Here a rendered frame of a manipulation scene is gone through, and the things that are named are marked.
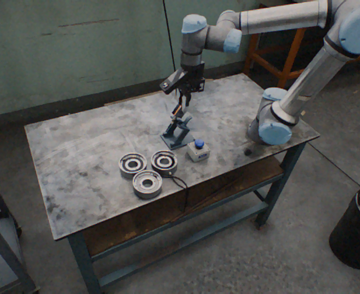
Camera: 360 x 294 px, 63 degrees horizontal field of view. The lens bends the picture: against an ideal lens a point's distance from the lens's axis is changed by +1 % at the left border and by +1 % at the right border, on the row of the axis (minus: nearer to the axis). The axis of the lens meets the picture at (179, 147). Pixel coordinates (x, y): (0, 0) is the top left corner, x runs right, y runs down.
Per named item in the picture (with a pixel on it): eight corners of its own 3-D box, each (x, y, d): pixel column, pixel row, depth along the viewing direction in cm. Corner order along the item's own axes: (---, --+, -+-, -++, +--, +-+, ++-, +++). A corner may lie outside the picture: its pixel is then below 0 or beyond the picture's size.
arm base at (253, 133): (265, 120, 142) (271, 104, 136) (287, 139, 133) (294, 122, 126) (240, 128, 137) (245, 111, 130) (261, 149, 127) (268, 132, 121)
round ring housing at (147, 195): (147, 205, 103) (147, 198, 100) (126, 188, 107) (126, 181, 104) (167, 187, 109) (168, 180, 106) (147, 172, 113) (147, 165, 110)
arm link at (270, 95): (283, 112, 132) (293, 86, 122) (284, 130, 122) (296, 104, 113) (256, 107, 133) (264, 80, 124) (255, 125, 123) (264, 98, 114)
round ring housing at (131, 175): (114, 173, 112) (112, 165, 109) (129, 156, 119) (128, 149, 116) (137, 184, 109) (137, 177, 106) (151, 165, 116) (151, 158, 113)
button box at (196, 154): (194, 163, 119) (196, 154, 116) (186, 151, 123) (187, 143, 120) (211, 156, 122) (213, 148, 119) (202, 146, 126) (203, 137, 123)
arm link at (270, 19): (372, -20, 92) (216, 4, 107) (381, -10, 84) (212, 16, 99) (364, 18, 99) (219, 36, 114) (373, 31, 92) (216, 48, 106)
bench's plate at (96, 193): (55, 242, 93) (53, 240, 91) (25, 129, 129) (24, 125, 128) (319, 137, 139) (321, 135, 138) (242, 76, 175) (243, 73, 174)
